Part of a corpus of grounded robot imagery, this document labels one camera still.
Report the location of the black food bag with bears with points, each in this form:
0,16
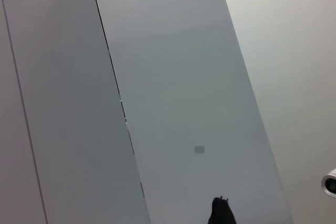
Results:
221,213

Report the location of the white round lens device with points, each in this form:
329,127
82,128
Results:
330,183

